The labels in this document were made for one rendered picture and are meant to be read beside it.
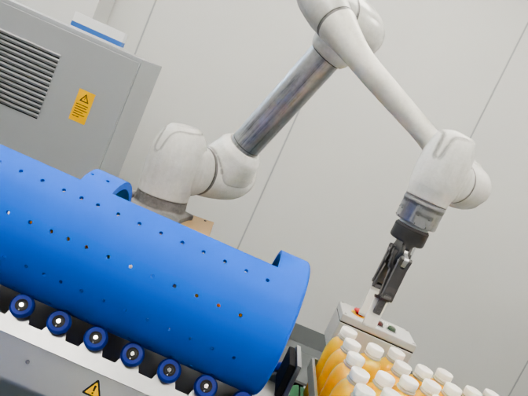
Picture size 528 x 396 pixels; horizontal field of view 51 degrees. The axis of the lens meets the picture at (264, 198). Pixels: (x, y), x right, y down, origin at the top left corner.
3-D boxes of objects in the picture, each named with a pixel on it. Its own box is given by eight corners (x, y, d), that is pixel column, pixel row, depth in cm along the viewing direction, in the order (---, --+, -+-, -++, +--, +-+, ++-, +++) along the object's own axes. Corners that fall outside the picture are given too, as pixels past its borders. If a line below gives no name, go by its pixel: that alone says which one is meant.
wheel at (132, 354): (126, 339, 105) (126, 337, 104) (148, 349, 105) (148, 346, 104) (115, 361, 103) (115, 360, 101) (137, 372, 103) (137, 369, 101)
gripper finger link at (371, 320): (388, 300, 116) (389, 301, 116) (374, 328, 117) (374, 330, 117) (375, 294, 116) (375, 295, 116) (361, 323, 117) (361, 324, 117)
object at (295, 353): (266, 391, 119) (291, 342, 117) (276, 396, 119) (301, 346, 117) (264, 416, 109) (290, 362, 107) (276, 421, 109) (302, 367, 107)
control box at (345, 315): (324, 332, 147) (339, 298, 145) (392, 363, 147) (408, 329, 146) (325, 348, 137) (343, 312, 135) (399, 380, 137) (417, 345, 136)
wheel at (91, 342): (91, 324, 105) (90, 320, 103) (112, 333, 105) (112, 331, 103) (78, 346, 103) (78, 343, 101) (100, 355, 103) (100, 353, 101)
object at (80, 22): (74, 28, 266) (79, 13, 265) (123, 49, 271) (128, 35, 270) (69, 26, 254) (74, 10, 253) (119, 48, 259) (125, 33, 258)
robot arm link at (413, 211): (410, 195, 111) (397, 221, 112) (451, 213, 111) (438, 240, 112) (401, 189, 120) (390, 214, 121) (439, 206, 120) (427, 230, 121)
